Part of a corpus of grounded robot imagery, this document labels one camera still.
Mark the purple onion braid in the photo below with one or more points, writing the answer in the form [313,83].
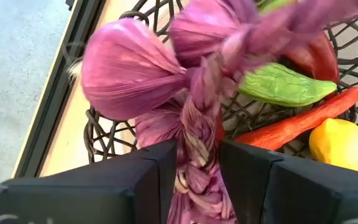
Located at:
[129,71]

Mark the red chili pepper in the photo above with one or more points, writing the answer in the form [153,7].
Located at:
[322,59]

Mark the orange carrot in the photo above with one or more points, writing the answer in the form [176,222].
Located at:
[291,124]

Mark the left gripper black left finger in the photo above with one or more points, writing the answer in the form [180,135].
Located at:
[89,193]

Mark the green ridged gourd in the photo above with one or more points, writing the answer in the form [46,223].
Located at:
[284,85]

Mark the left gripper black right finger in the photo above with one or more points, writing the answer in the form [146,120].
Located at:
[291,193]

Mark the yellow lemon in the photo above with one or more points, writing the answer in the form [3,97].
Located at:
[340,146]

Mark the green pear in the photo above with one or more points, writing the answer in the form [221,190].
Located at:
[275,4]

